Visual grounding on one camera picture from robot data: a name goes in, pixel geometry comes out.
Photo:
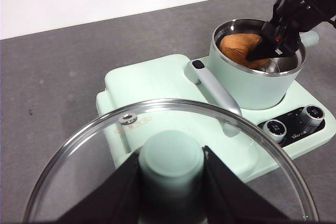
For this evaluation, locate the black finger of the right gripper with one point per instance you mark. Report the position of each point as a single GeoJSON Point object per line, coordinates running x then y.
{"type": "Point", "coordinates": [270, 31]}
{"type": "Point", "coordinates": [270, 49]}

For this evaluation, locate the green breakfast maker base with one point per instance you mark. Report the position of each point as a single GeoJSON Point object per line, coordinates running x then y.
{"type": "Point", "coordinates": [262, 155]}

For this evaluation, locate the silver control knob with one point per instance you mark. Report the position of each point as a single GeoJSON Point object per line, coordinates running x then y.
{"type": "Point", "coordinates": [312, 115]}
{"type": "Point", "coordinates": [275, 129]}

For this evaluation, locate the brown potato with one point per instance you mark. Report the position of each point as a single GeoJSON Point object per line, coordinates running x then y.
{"type": "Point", "coordinates": [236, 44]}

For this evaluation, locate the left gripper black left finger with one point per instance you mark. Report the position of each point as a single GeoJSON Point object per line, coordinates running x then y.
{"type": "Point", "coordinates": [115, 197]}

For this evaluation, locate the glass pot lid green knob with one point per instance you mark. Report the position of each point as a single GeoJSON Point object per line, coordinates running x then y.
{"type": "Point", "coordinates": [170, 155]}

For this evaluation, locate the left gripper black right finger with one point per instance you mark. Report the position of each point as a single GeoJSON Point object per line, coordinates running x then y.
{"type": "Point", "coordinates": [231, 197]}

